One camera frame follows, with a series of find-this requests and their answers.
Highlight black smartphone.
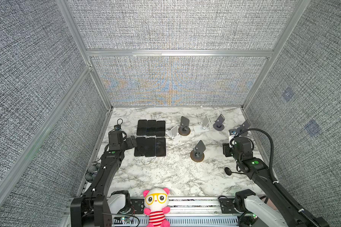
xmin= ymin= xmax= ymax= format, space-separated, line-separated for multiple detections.
xmin=136 ymin=120 xmax=147 ymax=136
xmin=145 ymin=137 xmax=156 ymax=157
xmin=155 ymin=121 xmax=166 ymax=137
xmin=134 ymin=137 xmax=146 ymax=157
xmin=155 ymin=137 xmax=166 ymax=157
xmin=146 ymin=120 xmax=157 ymax=136

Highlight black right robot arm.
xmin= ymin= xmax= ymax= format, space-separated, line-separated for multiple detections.
xmin=223 ymin=137 xmax=329 ymax=227

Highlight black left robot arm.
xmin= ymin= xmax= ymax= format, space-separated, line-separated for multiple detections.
xmin=70 ymin=131 xmax=137 ymax=227

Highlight grey round stand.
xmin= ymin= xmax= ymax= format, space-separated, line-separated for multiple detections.
xmin=236 ymin=120 xmax=251 ymax=137
xmin=213 ymin=114 xmax=225 ymax=131

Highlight grey round stand far right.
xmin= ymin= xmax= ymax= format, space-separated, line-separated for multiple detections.
xmin=236 ymin=120 xmax=251 ymax=137

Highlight empty grey wood-base stand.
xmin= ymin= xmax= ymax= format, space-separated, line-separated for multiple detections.
xmin=190 ymin=140 xmax=206 ymax=162

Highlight white phone stand right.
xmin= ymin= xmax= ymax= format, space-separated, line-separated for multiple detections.
xmin=193 ymin=115 xmax=211 ymax=134

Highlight white phone stand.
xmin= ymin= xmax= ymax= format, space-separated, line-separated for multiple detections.
xmin=165 ymin=125 xmax=181 ymax=141
xmin=193 ymin=115 xmax=211 ymax=134

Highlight white phone stand left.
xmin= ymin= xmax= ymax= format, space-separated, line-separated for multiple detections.
xmin=165 ymin=125 xmax=181 ymax=141

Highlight grey wood-base stand rear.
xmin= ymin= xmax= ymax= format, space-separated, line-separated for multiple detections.
xmin=179 ymin=116 xmax=191 ymax=136

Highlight black ladle spoon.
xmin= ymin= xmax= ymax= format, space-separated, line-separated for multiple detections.
xmin=224 ymin=167 xmax=244 ymax=176

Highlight pink white plush toy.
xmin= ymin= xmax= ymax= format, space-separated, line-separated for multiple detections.
xmin=143 ymin=188 xmax=170 ymax=227

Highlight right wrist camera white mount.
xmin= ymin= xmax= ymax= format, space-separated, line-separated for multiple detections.
xmin=228 ymin=127 xmax=241 ymax=148

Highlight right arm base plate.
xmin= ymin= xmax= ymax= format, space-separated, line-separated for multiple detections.
xmin=217 ymin=195 xmax=243 ymax=215

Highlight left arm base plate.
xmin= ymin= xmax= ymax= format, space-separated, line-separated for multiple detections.
xmin=118 ymin=198 xmax=145 ymax=215

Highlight black corrugated cable conduit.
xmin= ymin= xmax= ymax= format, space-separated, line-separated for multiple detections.
xmin=230 ymin=128 xmax=330 ymax=227

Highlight aluminium frame corner post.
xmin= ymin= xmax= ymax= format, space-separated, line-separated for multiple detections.
xmin=56 ymin=0 xmax=113 ymax=110

